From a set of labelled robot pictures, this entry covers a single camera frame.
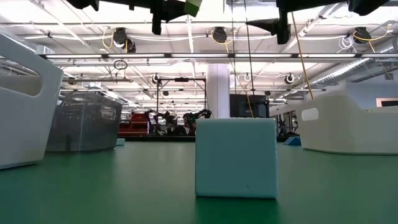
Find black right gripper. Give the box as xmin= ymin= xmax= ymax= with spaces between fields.
xmin=245 ymin=0 xmax=349 ymax=45

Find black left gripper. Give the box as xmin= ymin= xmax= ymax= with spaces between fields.
xmin=99 ymin=0 xmax=187 ymax=35

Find small blue block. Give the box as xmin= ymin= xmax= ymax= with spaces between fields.
xmin=283 ymin=136 xmax=302 ymax=146

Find mint cube block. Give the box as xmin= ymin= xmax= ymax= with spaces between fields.
xmin=195 ymin=117 xmax=279 ymax=199

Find long ceiling light bar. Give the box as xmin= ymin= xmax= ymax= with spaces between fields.
xmin=39 ymin=52 xmax=398 ymax=60

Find black background monitor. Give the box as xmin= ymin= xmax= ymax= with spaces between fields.
xmin=229 ymin=93 xmax=271 ymax=118

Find black background robot arms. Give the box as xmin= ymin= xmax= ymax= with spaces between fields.
xmin=144 ymin=108 xmax=213 ymax=137

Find red background furniture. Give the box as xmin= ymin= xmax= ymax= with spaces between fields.
xmin=118 ymin=113 xmax=150 ymax=138

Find white opaque plastic bin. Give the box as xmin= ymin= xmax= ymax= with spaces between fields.
xmin=295 ymin=94 xmax=398 ymax=156

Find dark grey translucent bin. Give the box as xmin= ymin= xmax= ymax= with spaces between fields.
xmin=46 ymin=91 xmax=124 ymax=152

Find white translucent plastic bin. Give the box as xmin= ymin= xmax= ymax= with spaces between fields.
xmin=0 ymin=32 xmax=65 ymax=170

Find black cable with coil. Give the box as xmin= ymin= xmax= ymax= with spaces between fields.
xmin=244 ymin=0 xmax=256 ymax=97

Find yellow hanging cable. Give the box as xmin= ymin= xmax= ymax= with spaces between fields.
xmin=290 ymin=11 xmax=314 ymax=100

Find black ceiling cable reel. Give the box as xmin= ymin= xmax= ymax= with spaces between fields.
xmin=112 ymin=27 xmax=137 ymax=54
xmin=212 ymin=26 xmax=228 ymax=44
xmin=353 ymin=26 xmax=373 ymax=44

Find hanging black cable coil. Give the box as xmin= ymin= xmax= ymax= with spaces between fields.
xmin=113 ymin=59 xmax=128 ymax=71

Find black gantry frame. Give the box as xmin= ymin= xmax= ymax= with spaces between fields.
xmin=156 ymin=77 xmax=208 ymax=114

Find framed wall picture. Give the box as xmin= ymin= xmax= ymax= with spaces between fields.
xmin=375 ymin=97 xmax=398 ymax=108

